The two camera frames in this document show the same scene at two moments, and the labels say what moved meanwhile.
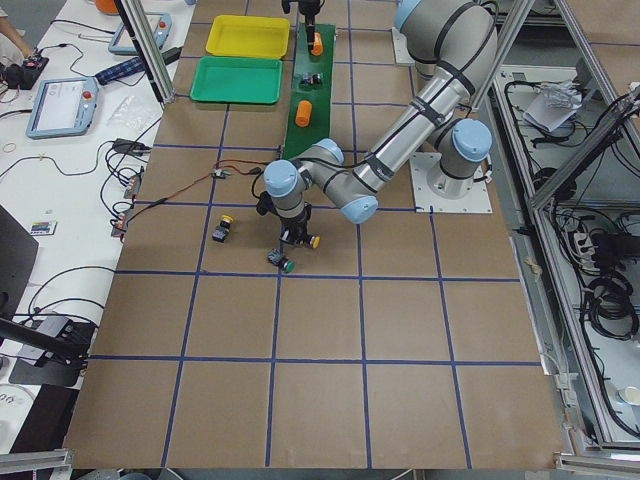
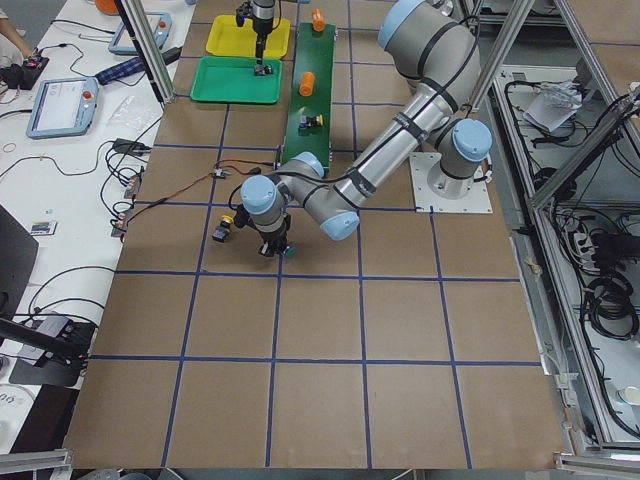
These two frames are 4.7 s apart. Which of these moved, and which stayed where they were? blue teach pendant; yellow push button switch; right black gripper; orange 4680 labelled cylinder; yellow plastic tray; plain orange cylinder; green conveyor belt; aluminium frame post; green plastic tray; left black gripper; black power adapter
Moved: plain orange cylinder; orange 4680 labelled cylinder; right black gripper; left black gripper
Stayed: green plastic tray; yellow push button switch; yellow plastic tray; blue teach pendant; green conveyor belt; black power adapter; aluminium frame post
